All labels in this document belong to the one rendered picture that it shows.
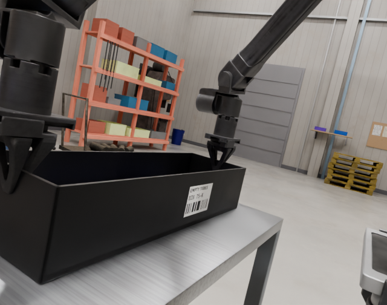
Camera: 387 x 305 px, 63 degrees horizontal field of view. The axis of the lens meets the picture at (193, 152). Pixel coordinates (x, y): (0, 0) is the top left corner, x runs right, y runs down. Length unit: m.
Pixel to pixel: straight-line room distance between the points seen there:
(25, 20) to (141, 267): 0.33
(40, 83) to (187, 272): 0.31
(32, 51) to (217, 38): 11.58
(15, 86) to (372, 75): 10.48
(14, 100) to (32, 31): 0.08
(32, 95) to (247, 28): 11.34
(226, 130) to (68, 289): 0.57
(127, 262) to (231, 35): 11.41
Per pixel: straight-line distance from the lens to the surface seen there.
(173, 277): 0.45
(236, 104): 0.84
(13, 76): 0.39
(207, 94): 0.88
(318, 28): 11.13
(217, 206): 0.73
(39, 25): 0.39
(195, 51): 12.13
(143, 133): 7.40
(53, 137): 0.40
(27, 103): 0.39
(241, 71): 0.81
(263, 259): 0.89
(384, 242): 0.58
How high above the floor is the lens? 1.01
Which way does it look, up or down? 6 degrees down
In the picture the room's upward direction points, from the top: 12 degrees clockwise
